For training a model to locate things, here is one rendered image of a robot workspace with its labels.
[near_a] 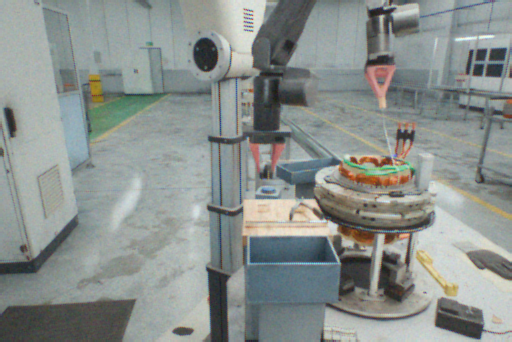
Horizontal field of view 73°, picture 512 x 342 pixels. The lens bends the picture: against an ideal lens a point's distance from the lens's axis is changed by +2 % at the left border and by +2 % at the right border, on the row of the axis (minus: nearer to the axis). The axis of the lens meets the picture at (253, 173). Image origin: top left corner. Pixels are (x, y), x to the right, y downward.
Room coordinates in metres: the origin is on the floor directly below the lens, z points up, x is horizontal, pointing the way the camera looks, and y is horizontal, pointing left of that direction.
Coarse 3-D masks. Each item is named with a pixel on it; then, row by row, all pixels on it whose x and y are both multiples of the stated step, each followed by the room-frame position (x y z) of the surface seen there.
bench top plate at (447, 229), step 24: (432, 240) 1.14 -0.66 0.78; (456, 240) 1.14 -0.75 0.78; (456, 264) 0.98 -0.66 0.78; (240, 288) 0.85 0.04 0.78; (480, 288) 0.86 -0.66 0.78; (240, 312) 0.75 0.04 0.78; (336, 312) 0.75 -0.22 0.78; (432, 312) 0.76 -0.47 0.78; (504, 312) 0.76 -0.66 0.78; (240, 336) 0.67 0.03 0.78; (360, 336) 0.67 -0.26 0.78; (384, 336) 0.67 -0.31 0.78; (408, 336) 0.67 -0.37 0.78; (432, 336) 0.67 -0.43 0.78; (456, 336) 0.67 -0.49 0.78; (504, 336) 0.67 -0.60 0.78
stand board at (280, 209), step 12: (252, 204) 0.81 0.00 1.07; (264, 204) 0.81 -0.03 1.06; (276, 204) 0.81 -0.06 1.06; (288, 204) 0.81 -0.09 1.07; (312, 204) 0.81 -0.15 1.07; (252, 216) 0.74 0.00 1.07; (264, 216) 0.74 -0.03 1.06; (276, 216) 0.74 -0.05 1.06; (288, 216) 0.74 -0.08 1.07; (300, 216) 0.74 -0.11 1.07; (312, 216) 0.74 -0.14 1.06; (252, 228) 0.67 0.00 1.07; (264, 228) 0.67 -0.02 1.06; (276, 228) 0.67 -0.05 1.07; (288, 228) 0.67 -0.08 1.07; (300, 228) 0.67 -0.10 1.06; (312, 228) 0.67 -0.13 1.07; (324, 228) 0.67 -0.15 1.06
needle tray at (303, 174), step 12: (276, 168) 1.17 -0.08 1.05; (288, 168) 1.19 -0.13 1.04; (300, 168) 1.21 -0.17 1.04; (312, 168) 1.23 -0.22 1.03; (324, 168) 1.13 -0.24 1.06; (288, 180) 1.09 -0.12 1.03; (300, 180) 1.09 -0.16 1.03; (312, 180) 1.11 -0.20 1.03; (300, 192) 1.16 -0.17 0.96; (312, 192) 1.13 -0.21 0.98
